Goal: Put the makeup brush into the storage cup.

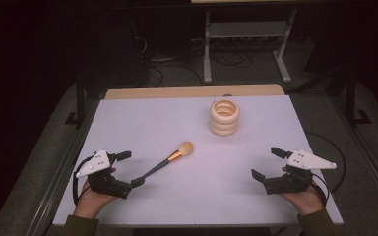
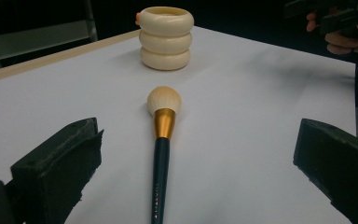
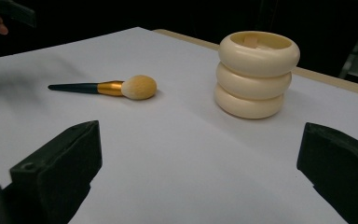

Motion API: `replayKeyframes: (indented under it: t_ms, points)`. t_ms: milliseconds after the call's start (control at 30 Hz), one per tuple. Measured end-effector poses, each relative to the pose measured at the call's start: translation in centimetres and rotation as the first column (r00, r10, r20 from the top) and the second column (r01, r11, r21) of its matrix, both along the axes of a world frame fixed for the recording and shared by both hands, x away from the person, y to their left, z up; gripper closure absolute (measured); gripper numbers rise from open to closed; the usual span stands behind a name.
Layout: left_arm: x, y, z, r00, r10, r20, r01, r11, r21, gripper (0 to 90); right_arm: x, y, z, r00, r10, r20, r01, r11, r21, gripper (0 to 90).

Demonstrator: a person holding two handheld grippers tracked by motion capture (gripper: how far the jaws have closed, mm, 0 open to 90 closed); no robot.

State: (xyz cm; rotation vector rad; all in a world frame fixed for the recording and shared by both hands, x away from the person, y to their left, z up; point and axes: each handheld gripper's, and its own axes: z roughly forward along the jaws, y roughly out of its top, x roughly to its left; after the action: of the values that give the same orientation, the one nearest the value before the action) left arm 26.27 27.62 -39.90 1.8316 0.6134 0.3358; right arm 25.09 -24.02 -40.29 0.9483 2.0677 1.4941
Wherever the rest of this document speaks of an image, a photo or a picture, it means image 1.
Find person's left hand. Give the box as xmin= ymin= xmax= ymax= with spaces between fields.
xmin=73 ymin=166 xmax=117 ymax=220

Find wooden table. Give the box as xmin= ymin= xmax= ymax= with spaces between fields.
xmin=104 ymin=84 xmax=285 ymax=100

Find cream ringed brush holder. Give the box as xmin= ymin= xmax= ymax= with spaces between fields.
xmin=209 ymin=99 xmax=240 ymax=137

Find person's right hand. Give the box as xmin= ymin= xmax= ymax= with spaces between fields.
xmin=280 ymin=165 xmax=326 ymax=216

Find black floor cables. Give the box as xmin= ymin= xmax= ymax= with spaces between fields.
xmin=132 ymin=35 xmax=255 ymax=88

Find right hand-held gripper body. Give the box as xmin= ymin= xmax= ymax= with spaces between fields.
xmin=263 ymin=149 xmax=338 ymax=196

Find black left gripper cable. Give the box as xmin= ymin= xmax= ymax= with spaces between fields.
xmin=72 ymin=155 xmax=95 ymax=207

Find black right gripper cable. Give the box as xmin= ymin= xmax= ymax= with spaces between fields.
xmin=303 ymin=131 xmax=347 ymax=208

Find black metal stand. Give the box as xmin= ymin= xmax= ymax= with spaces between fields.
xmin=64 ymin=74 xmax=87 ymax=130
xmin=345 ymin=69 xmax=373 ymax=128

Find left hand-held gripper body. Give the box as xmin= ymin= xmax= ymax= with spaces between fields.
xmin=75 ymin=149 xmax=133 ymax=200

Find makeup brush with black handle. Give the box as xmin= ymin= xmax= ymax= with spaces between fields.
xmin=140 ymin=141 xmax=195 ymax=186

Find white metal stand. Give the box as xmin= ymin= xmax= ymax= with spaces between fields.
xmin=202 ymin=8 xmax=298 ymax=85

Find white table board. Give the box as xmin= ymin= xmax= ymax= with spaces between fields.
xmin=52 ymin=94 xmax=344 ymax=228

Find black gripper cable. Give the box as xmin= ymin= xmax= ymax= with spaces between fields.
xmin=72 ymin=155 xmax=95 ymax=207
xmin=303 ymin=131 xmax=347 ymax=208

